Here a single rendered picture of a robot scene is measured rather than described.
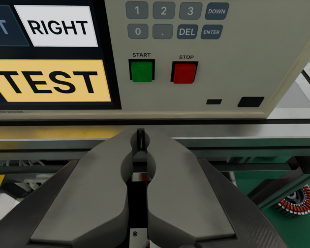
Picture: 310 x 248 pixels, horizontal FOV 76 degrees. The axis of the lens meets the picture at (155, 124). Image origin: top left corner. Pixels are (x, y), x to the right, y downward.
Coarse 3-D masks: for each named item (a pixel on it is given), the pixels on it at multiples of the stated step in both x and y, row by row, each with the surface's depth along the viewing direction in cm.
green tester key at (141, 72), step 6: (132, 66) 17; (138, 66) 17; (144, 66) 17; (150, 66) 17; (132, 72) 17; (138, 72) 17; (144, 72) 17; (150, 72) 17; (132, 78) 18; (138, 78) 18; (144, 78) 18; (150, 78) 18
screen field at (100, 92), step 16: (0, 64) 17; (16, 64) 17; (32, 64) 17; (48, 64) 17; (64, 64) 17; (80, 64) 17; (96, 64) 17; (0, 80) 18; (16, 80) 18; (32, 80) 18; (48, 80) 18; (64, 80) 18; (80, 80) 18; (96, 80) 19; (16, 96) 20; (32, 96) 20; (48, 96) 20; (64, 96) 20; (80, 96) 20; (96, 96) 20
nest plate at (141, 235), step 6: (132, 228) 46; (138, 228) 46; (144, 228) 46; (132, 234) 45; (138, 234) 45; (144, 234) 45; (132, 240) 44; (138, 240) 44; (144, 240) 44; (132, 246) 44; (138, 246) 44
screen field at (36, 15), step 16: (0, 16) 14; (16, 16) 14; (32, 16) 14; (48, 16) 14; (64, 16) 14; (80, 16) 14; (0, 32) 15; (16, 32) 15; (32, 32) 15; (48, 32) 15; (64, 32) 15; (80, 32) 15
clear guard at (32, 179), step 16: (0, 160) 25; (16, 160) 25; (32, 160) 25; (48, 160) 25; (64, 160) 25; (16, 176) 24; (32, 176) 24; (48, 176) 24; (0, 192) 22; (16, 192) 22; (0, 208) 21
